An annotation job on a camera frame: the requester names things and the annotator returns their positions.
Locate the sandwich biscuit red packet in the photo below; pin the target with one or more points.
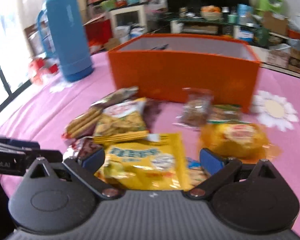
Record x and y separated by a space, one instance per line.
82 123

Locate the orange storage box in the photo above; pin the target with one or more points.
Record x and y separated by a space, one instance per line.
164 65

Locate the yellow round cake packet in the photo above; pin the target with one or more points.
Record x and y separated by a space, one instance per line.
247 142

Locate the dark brownie clear packet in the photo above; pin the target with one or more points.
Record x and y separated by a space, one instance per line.
151 111

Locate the blue thermos jug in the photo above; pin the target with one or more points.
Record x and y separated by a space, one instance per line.
68 38

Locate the yellow egg pie packet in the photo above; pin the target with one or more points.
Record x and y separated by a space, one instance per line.
146 164

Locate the green edged snack packet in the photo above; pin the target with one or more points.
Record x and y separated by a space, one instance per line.
224 113

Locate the fruit bowl with oranges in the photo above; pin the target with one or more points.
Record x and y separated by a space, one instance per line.
211 13

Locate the blue chocolate chip cookie packet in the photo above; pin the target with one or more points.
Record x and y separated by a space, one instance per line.
196 174

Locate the white small glass cabinet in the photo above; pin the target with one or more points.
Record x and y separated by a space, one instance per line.
131 14

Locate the brown granola clear packet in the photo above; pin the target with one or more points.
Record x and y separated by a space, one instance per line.
197 108

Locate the brown soft cookie packet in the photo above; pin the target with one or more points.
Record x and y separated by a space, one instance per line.
81 149

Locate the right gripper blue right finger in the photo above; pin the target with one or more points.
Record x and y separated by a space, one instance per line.
210 162

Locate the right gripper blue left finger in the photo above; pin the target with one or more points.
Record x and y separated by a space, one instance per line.
94 161

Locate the yellow green cracker packet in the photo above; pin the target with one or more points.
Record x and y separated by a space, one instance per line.
121 122

